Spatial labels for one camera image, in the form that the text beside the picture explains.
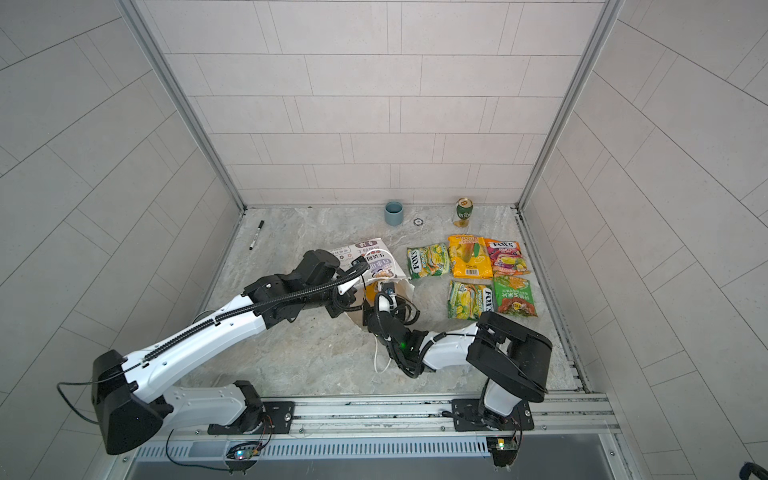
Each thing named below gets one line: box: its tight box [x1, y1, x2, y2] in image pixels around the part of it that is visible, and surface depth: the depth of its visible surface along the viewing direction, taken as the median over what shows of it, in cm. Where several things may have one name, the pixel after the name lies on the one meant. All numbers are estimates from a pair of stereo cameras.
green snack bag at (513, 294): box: [493, 276, 538, 317], surface depth 91 cm
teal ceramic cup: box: [384, 200, 405, 227], surface depth 113 cm
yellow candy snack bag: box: [448, 234, 493, 280], surface depth 98 cm
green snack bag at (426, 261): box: [407, 243, 450, 279], surface depth 98 cm
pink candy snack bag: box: [484, 238, 530, 277], surface depth 100 cm
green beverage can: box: [456, 197, 474, 220], surface depth 107 cm
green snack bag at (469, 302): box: [448, 281, 494, 321], surface depth 91 cm
